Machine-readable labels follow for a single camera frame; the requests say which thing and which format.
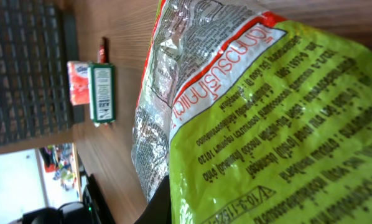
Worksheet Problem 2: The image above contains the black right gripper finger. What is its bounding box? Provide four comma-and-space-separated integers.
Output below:
135, 175, 172, 224

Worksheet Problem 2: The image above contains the green snack bag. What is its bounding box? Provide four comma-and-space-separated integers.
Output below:
132, 1, 372, 223

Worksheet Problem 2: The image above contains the green white small box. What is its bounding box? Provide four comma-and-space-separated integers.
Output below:
87, 63, 116, 127

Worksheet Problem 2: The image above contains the red Kleenex tissue pack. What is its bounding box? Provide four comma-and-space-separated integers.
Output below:
67, 61, 90, 106

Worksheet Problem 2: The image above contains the red stick sachet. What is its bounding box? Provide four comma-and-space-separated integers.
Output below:
98, 37, 108, 63

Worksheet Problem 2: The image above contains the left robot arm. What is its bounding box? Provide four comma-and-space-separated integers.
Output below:
10, 174, 116, 224

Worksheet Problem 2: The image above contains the grey plastic shopping basket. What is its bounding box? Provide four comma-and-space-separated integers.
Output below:
0, 0, 84, 146

